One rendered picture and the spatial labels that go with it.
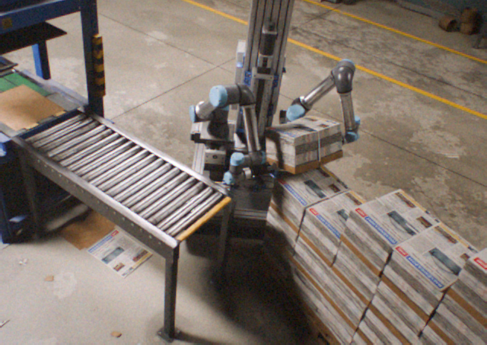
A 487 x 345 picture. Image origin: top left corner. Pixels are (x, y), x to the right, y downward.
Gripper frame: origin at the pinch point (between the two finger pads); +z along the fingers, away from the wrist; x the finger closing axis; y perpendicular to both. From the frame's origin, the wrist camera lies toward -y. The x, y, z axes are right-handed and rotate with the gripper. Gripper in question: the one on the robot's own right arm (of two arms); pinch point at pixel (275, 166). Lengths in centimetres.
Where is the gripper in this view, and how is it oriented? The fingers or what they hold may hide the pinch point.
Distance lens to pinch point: 297.4
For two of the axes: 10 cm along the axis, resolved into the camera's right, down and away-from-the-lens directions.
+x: -5.6, -2.4, 7.9
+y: -0.9, -9.3, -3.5
